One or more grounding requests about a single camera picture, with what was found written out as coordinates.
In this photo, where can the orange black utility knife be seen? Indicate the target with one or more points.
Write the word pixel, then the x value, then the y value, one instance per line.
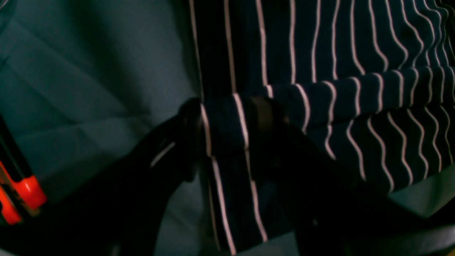
pixel 21 194

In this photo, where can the teal table cloth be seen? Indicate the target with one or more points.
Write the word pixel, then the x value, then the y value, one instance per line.
pixel 84 81

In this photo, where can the navy white striped t-shirt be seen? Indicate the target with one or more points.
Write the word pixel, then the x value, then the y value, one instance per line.
pixel 370 82

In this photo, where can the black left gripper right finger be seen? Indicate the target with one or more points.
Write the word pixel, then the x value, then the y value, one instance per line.
pixel 334 212

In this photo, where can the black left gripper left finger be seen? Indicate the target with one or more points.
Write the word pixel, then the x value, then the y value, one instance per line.
pixel 123 205

